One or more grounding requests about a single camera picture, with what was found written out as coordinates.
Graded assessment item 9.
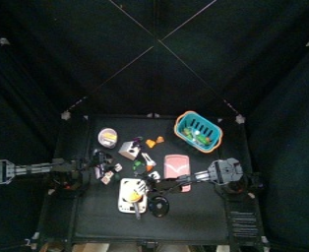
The black pot lid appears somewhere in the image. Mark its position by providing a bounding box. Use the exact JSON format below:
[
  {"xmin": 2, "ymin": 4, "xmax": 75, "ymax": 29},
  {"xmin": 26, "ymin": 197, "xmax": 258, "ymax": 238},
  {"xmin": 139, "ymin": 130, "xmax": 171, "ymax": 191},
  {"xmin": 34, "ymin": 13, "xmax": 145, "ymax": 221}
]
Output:
[{"xmin": 147, "ymin": 195, "xmax": 171, "ymax": 219}]

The white card with black print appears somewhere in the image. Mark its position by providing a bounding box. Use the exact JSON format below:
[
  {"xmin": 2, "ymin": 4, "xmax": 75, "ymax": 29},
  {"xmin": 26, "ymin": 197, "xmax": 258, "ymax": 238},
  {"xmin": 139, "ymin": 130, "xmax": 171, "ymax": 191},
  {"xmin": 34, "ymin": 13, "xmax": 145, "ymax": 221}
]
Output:
[{"xmin": 147, "ymin": 170, "xmax": 163, "ymax": 182}]

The white grey toy box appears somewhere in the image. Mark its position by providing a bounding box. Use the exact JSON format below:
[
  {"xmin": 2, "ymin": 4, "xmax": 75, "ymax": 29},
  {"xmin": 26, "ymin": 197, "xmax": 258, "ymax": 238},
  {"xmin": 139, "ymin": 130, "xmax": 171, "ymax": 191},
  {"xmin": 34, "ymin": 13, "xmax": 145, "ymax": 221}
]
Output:
[{"xmin": 118, "ymin": 141, "xmax": 143, "ymax": 161}]

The yellow round object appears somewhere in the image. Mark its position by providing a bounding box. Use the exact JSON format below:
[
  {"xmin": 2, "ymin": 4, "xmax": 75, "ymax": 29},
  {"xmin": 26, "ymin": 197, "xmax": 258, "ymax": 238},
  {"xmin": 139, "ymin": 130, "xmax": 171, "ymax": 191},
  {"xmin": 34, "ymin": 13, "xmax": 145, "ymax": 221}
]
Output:
[{"xmin": 98, "ymin": 127, "xmax": 119, "ymax": 150}]

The green round toy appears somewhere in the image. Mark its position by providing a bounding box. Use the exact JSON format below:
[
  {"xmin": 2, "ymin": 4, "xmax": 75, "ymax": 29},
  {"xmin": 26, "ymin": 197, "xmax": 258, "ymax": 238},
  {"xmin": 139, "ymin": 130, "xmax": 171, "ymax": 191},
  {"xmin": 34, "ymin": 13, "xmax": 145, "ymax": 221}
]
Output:
[{"xmin": 133, "ymin": 159, "xmax": 147, "ymax": 175}]

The pink plastic tray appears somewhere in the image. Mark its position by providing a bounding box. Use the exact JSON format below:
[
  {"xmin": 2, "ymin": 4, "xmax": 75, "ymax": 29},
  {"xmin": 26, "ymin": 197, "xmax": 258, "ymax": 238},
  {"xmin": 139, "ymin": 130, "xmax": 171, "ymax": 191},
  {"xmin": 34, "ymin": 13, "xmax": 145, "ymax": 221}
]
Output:
[{"xmin": 163, "ymin": 154, "xmax": 193, "ymax": 193}]

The white and orange toy utensil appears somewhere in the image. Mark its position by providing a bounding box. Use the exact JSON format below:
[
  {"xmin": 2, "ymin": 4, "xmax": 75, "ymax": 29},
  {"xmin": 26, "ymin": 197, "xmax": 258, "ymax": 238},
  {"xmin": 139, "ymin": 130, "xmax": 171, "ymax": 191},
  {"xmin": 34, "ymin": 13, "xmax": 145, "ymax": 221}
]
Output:
[{"xmin": 141, "ymin": 152, "xmax": 158, "ymax": 172}]

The green toy vegetable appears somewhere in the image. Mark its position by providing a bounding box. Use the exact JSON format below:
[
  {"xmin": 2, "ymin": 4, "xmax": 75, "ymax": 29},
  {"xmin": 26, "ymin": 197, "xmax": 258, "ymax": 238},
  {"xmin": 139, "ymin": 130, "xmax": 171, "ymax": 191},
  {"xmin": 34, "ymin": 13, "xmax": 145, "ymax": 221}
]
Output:
[{"xmin": 183, "ymin": 127, "xmax": 214, "ymax": 147}]

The teal basket with orange rim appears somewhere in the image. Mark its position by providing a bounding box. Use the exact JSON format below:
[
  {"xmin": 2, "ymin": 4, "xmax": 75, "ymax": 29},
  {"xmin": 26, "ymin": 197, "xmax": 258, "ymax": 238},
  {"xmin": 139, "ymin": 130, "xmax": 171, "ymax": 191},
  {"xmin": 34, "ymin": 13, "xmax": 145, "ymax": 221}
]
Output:
[{"xmin": 174, "ymin": 110, "xmax": 225, "ymax": 155}]

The black panel with white text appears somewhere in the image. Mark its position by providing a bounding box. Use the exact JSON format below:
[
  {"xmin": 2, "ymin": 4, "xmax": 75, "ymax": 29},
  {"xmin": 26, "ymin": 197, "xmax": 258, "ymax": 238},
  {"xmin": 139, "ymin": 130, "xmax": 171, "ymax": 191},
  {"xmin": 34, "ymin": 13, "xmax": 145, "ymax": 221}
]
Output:
[{"xmin": 228, "ymin": 199, "xmax": 268, "ymax": 245}]

